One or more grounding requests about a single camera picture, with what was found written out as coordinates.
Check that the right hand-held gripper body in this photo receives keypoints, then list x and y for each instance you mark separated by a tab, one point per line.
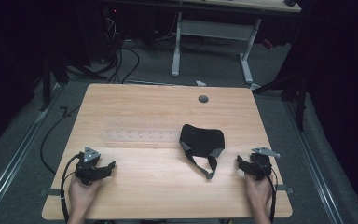
261	166

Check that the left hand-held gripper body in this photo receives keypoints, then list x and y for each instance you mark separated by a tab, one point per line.
87	169

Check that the person's left hand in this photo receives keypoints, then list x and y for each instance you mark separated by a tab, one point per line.
82	194

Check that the person's right hand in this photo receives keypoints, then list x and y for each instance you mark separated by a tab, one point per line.
258	193

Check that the clear plastic tray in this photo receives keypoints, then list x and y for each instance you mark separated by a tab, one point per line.
143	133

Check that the black stand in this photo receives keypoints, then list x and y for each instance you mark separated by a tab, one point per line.
46	84
298	93

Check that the white paper scrap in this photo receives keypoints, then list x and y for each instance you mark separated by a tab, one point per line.
200	83

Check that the dark computer tower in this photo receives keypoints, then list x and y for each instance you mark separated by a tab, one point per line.
110	28

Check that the grey table bracket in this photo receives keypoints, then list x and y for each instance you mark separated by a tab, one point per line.
285	188

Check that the metal floor rail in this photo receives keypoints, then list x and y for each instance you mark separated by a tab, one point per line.
15	161
315	168

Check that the desk with white metal frame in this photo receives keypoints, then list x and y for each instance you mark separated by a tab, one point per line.
214	30

